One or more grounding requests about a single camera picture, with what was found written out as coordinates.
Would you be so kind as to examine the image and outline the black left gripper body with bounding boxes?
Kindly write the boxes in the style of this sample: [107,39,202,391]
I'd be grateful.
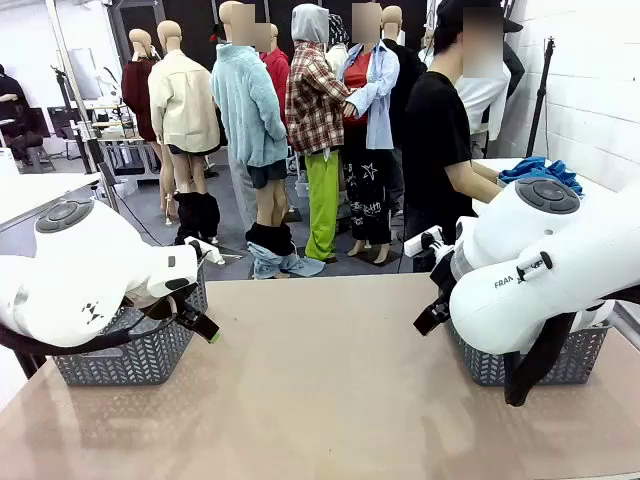
[172,293,208,330]

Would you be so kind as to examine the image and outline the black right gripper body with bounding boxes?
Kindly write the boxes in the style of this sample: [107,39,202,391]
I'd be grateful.
[429,243,455,307]

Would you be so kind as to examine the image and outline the light blue garment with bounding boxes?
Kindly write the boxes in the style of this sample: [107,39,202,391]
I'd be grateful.
[498,156,554,185]

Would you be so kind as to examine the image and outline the person's right forearm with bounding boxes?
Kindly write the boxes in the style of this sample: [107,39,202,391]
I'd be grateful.
[444,158,502,204]

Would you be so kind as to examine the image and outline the grey plastic lattice basket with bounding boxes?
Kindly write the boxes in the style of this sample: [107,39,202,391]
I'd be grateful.
[52,262,209,387]
[444,319,612,387]

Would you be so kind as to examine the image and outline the person in black T-shirt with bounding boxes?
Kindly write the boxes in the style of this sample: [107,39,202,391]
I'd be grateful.
[403,0,501,275]

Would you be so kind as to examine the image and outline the mannequin in pale blue shirt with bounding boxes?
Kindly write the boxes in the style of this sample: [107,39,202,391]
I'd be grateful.
[342,2,401,266]

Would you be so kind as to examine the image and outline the black tripod stand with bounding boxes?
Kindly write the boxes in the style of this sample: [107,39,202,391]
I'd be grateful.
[524,35,557,161]

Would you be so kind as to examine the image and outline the mannequin in cream jacket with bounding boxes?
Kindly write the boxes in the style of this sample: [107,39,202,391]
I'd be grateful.
[148,19,222,251]

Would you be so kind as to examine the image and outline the mannequin in plaid hooded shirt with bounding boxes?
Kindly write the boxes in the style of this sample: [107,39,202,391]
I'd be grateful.
[285,3,352,264]

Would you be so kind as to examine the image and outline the mannequin in black coat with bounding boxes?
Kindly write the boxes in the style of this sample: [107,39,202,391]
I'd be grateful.
[502,17,526,101]

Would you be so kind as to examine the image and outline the small mannequin in white top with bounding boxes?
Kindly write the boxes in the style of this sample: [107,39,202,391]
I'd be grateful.
[418,28,436,69]

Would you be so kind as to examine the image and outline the mannequin in black jacket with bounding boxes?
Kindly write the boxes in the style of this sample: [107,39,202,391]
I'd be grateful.
[380,4,427,211]

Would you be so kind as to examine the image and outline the mannequin in maroon top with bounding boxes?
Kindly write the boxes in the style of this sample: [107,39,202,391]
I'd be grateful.
[121,28,176,226]

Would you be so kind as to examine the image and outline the mannequin with patterned hat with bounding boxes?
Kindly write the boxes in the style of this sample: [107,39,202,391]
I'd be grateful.
[327,13,351,81]

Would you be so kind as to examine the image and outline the silver metal pole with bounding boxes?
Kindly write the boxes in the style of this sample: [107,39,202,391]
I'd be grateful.
[46,0,124,214]

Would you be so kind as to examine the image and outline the black light stand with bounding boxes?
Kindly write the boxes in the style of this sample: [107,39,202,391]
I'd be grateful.
[49,64,96,175]

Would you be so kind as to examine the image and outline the black baseball cap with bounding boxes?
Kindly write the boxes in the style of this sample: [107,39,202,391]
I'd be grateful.
[435,0,524,35]

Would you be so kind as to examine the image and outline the background person in black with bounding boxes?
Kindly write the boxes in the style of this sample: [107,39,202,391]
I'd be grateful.
[0,63,32,167]

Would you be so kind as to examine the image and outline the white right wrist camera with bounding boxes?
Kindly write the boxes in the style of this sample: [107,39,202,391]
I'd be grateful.
[403,224,446,259]

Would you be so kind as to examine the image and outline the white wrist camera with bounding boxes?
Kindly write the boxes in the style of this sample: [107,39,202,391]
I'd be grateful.
[183,236,227,266]
[403,224,446,259]

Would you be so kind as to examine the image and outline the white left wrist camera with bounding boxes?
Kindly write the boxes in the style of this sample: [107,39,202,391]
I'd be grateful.
[183,236,227,266]

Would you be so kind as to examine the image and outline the black right arm cable sleeve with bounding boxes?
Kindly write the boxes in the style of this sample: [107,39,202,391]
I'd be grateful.
[503,297,640,407]

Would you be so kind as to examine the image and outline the black arm cable sleeve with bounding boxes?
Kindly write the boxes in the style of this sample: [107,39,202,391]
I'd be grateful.
[0,294,184,357]
[503,297,640,407]

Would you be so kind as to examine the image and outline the black left arm cable sleeve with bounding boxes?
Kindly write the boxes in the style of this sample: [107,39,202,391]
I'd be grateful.
[0,294,184,357]

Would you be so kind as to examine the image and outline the dark metal frame post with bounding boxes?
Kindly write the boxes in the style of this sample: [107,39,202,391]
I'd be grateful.
[13,349,47,380]

